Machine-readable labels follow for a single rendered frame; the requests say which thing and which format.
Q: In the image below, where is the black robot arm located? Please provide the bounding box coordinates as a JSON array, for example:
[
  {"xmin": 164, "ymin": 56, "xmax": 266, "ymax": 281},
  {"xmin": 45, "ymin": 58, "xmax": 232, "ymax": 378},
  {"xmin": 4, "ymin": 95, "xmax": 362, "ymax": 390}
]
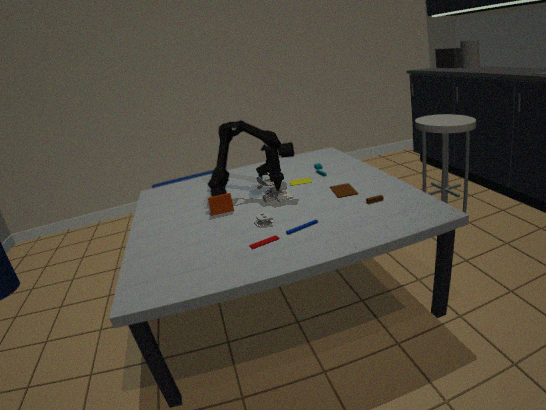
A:
[{"xmin": 208, "ymin": 121, "xmax": 294, "ymax": 197}]

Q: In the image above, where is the blue rectangular bar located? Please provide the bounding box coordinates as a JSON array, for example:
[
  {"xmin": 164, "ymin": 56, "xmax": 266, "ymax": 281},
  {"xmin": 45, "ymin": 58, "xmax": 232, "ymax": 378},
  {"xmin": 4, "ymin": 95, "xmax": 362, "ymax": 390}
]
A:
[{"xmin": 286, "ymin": 220, "xmax": 318, "ymax": 235}]

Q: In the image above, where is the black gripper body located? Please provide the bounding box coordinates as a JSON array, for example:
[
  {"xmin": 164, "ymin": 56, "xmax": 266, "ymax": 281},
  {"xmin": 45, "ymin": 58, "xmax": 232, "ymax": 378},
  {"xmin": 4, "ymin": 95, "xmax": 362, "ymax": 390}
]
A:
[{"xmin": 266, "ymin": 157, "xmax": 284, "ymax": 182}]

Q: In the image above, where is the red flat bar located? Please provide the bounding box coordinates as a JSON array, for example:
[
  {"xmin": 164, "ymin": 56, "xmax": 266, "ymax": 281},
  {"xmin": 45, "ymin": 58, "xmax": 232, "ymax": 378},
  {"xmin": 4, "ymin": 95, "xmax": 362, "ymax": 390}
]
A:
[{"xmin": 249, "ymin": 235, "xmax": 280, "ymax": 249}]

